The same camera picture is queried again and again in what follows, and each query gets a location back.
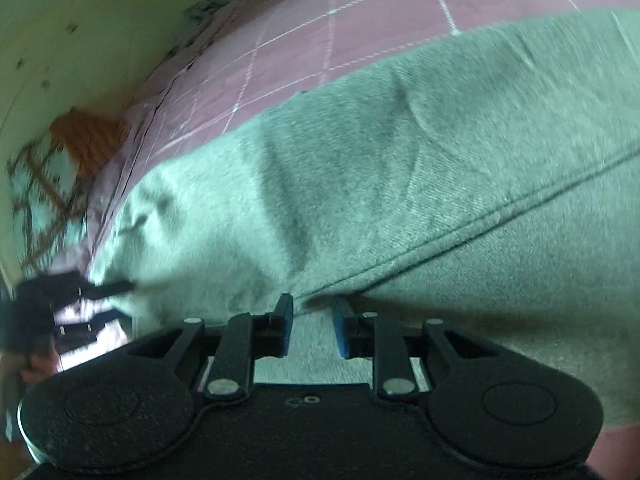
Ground pink checked bedsheet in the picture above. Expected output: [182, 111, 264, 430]
[46, 0, 640, 376]

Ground grey-green pants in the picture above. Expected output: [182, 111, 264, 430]
[90, 9, 639, 427]

